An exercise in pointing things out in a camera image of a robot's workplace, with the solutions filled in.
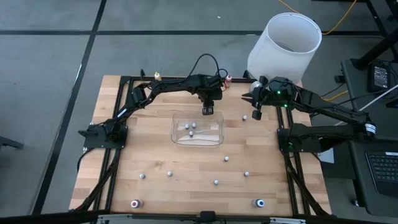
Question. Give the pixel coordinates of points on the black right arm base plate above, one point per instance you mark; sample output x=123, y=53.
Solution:
x=283, y=147

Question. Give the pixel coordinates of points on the blue food colouring bottle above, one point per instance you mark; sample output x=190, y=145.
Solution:
x=260, y=203

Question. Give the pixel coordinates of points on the white shade table lamp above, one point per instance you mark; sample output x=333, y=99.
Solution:
x=280, y=62

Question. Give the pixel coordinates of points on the white paper sheet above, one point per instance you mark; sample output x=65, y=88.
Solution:
x=326, y=156

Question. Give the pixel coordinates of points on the pink food colouring bottle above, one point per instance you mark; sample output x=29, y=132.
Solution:
x=135, y=204

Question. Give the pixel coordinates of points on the laptop keyboard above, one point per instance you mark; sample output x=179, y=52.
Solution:
x=384, y=171

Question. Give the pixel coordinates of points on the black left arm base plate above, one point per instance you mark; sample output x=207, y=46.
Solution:
x=93, y=141

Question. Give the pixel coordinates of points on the small black floor plug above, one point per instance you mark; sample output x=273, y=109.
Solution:
x=338, y=79

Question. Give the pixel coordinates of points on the red food colouring bottle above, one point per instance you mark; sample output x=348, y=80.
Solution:
x=229, y=79

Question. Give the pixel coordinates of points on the yellow food colouring bottle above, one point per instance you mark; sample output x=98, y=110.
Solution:
x=157, y=75

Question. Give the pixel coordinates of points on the black chair base leg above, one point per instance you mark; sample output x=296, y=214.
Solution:
x=9, y=142

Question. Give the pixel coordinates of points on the dark grey side desk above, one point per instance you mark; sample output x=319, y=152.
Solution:
x=354, y=81

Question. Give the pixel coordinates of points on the clear plastic bin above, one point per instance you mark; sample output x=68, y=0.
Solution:
x=211, y=138

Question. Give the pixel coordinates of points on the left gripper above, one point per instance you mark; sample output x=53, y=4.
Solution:
x=210, y=90

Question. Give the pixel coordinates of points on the thin white rod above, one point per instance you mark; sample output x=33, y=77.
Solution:
x=379, y=97

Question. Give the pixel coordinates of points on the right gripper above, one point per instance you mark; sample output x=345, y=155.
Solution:
x=265, y=95

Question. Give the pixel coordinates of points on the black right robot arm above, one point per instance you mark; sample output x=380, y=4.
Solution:
x=329, y=109

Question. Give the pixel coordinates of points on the black metal stand leg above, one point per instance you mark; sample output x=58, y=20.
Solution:
x=377, y=49

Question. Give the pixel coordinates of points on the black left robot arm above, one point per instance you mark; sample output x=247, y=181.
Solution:
x=168, y=85

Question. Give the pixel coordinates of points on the black front frame bar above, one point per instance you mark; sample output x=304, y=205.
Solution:
x=37, y=217

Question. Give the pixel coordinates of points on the small purple dropper bottle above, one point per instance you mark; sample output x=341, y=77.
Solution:
x=215, y=182

